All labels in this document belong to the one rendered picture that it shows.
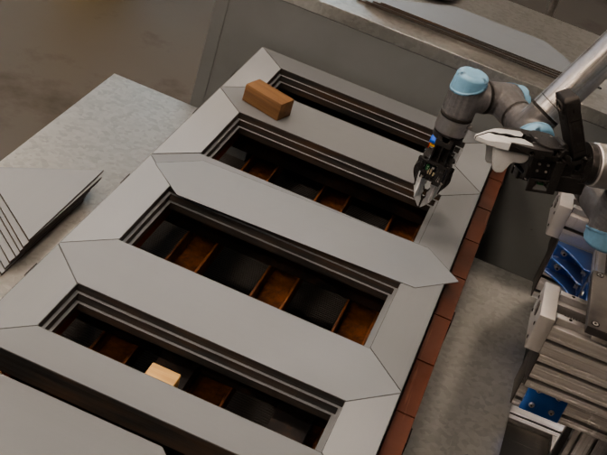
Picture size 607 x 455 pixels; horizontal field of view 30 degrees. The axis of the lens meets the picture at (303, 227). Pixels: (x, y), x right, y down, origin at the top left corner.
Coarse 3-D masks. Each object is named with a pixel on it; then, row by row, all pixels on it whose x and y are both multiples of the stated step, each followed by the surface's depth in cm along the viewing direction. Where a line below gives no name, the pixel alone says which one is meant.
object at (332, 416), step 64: (256, 128) 292; (384, 128) 318; (384, 192) 289; (320, 256) 251; (64, 320) 215; (128, 320) 217; (64, 384) 197; (256, 384) 214; (192, 448) 195; (320, 448) 202
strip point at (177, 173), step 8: (160, 168) 260; (168, 168) 261; (176, 168) 262; (184, 168) 263; (192, 168) 264; (168, 176) 258; (176, 176) 259; (184, 176) 260; (176, 184) 256; (184, 184) 257; (176, 192) 253
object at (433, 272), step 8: (432, 256) 261; (424, 264) 257; (432, 264) 258; (440, 264) 259; (424, 272) 254; (432, 272) 255; (440, 272) 256; (416, 280) 251; (424, 280) 252; (432, 280) 252; (440, 280) 253
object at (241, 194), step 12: (240, 180) 265; (252, 180) 267; (228, 192) 259; (240, 192) 261; (252, 192) 262; (216, 204) 254; (228, 204) 255; (240, 204) 257; (252, 204) 258; (240, 216) 253
